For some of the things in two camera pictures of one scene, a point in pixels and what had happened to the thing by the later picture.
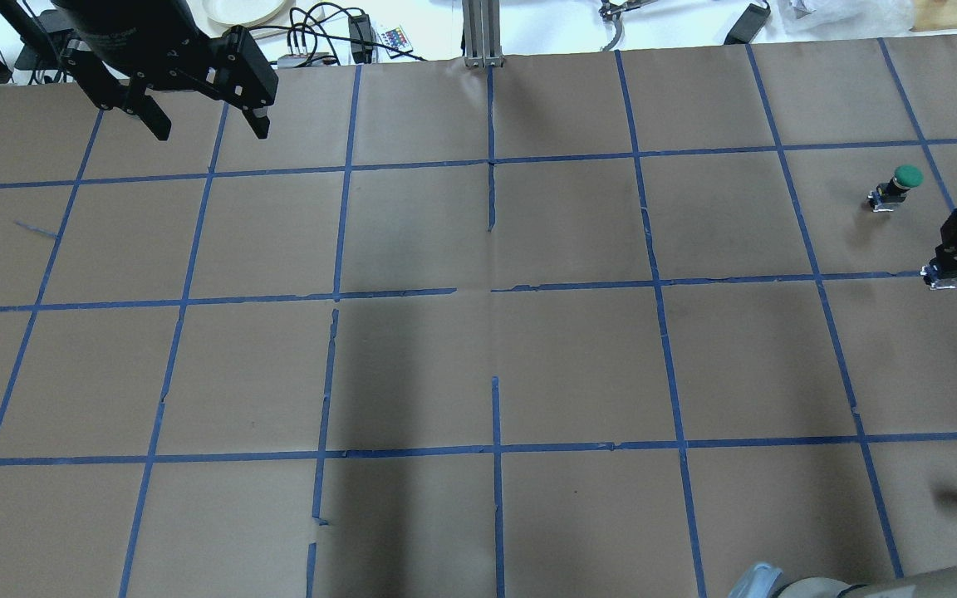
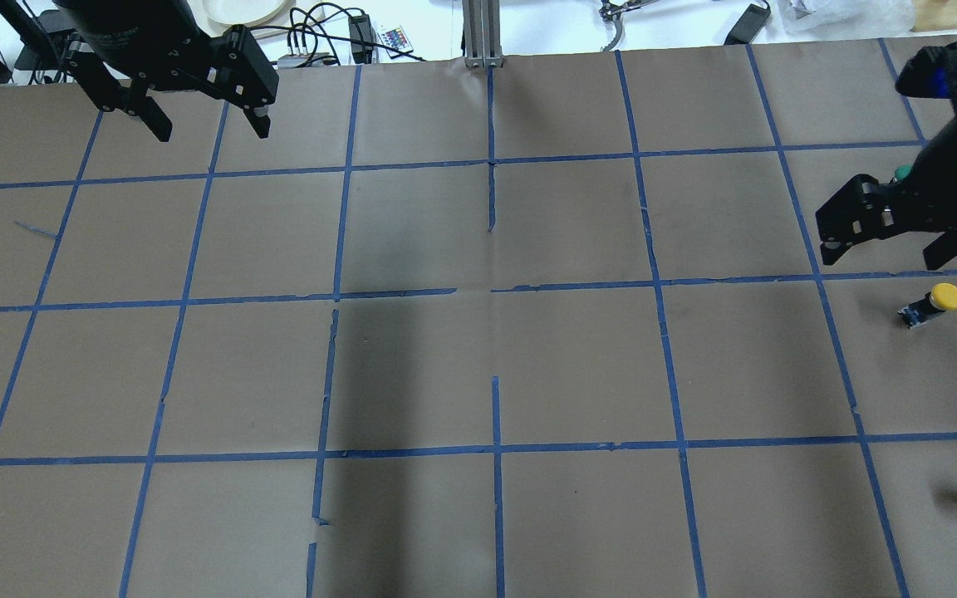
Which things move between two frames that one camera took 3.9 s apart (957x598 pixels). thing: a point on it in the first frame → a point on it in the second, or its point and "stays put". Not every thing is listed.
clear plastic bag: (846, 18) stays put
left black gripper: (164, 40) stays put
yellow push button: (943, 271) → (944, 296)
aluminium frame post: (481, 22) stays put
